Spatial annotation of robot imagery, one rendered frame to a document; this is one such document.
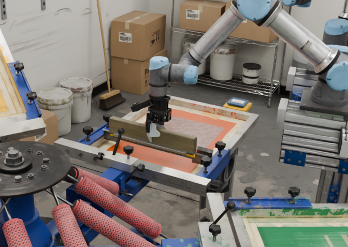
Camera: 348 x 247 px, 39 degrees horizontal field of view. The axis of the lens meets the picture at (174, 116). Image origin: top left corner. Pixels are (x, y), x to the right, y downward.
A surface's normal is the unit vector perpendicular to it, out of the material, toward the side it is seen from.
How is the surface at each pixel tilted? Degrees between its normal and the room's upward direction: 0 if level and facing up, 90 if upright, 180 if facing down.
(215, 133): 0
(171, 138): 90
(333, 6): 90
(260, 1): 86
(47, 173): 0
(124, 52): 91
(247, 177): 0
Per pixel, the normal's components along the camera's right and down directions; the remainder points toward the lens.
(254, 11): -0.26, 0.30
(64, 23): 0.90, 0.21
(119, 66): -0.47, 0.33
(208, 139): 0.05, -0.92
